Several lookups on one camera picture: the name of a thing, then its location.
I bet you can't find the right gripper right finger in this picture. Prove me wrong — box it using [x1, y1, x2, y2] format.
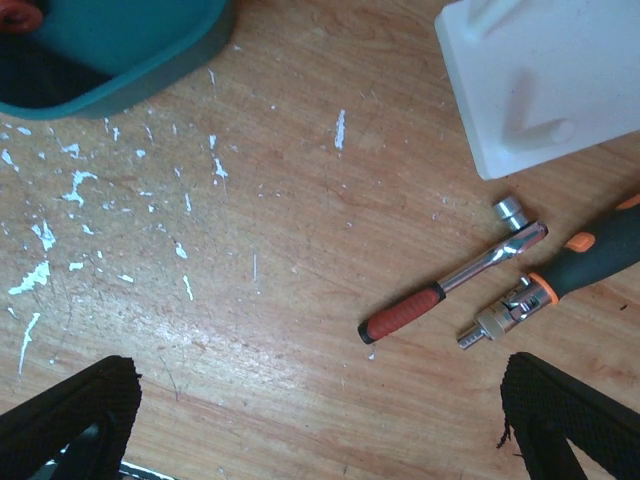
[501, 352, 639, 479]

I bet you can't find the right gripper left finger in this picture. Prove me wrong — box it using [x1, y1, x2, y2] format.
[1, 355, 142, 479]

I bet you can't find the red handled ratchet wrench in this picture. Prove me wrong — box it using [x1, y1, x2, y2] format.
[357, 196, 548, 345]

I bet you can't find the red spring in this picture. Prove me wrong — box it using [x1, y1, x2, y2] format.
[0, 0, 44, 34]

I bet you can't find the white peg board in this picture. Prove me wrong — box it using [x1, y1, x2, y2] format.
[434, 1, 639, 180]

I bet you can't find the teal plastic tray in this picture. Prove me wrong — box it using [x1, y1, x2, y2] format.
[1, 0, 236, 120]

